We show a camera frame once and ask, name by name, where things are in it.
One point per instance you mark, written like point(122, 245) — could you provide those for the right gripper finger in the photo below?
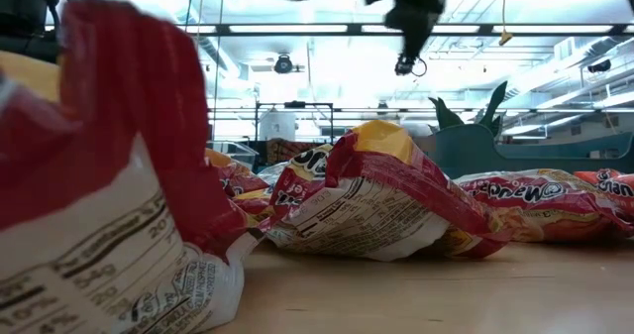
point(415, 41)

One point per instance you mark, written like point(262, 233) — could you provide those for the noodle packet showing nutrition label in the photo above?
point(376, 210)

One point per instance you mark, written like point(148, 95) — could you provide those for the orange red noodle packet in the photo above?
point(233, 175)

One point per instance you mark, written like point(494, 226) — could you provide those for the bright orange noodle packet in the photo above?
point(614, 183)

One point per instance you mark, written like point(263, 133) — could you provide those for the large red white noodle packet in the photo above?
point(124, 101)

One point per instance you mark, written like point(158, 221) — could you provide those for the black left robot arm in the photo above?
point(25, 7)

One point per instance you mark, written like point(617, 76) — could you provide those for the green leaf-shaped object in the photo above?
point(446, 118)

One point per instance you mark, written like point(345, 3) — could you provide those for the teal plastic bin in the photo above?
point(470, 150)

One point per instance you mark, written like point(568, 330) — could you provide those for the white cylinder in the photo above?
point(277, 126)

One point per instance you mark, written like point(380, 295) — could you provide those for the patterned orange fabric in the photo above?
point(289, 149)

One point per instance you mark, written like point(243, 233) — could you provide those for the yellow red beef noodle packet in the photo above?
point(297, 185)

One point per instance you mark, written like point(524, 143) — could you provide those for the small black ceiling fixture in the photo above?
point(599, 66)

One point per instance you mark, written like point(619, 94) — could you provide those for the clear plastic container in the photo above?
point(238, 150)

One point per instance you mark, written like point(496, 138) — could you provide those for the black ceiling-mounted camera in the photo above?
point(405, 66)

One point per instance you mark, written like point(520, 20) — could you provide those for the black overhead frame bar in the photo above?
point(356, 29)

